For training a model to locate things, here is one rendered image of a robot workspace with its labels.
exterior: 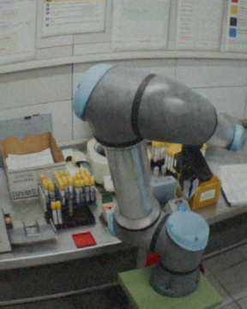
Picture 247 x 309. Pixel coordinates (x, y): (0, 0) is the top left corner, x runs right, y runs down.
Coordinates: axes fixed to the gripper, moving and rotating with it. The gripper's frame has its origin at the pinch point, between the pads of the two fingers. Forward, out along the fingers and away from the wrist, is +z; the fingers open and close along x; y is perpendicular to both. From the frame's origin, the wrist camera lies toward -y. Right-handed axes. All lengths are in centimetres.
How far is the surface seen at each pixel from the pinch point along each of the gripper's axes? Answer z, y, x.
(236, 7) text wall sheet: -62, 67, -68
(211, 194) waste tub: 7.3, 7.5, -16.2
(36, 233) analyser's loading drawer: 9, 7, 51
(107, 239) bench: 12.8, 2.9, 27.4
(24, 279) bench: 73, 47, 59
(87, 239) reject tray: 12.6, 4.7, 34.0
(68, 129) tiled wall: 1, 69, 23
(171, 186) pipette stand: 4.8, 15.2, -1.9
